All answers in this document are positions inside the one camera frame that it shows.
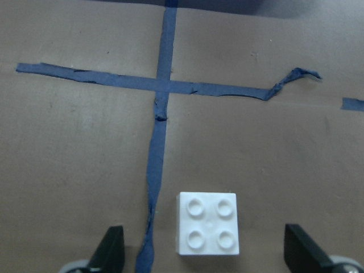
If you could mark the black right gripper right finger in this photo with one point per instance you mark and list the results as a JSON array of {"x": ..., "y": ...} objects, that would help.
[{"x": 303, "y": 254}]

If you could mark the brown paper table cover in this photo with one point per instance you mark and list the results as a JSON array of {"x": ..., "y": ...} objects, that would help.
[{"x": 74, "y": 155}]

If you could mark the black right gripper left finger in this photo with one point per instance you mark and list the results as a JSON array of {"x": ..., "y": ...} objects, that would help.
[{"x": 109, "y": 256}]

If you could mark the white block right side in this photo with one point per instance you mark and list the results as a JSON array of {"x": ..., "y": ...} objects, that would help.
[{"x": 207, "y": 223}]

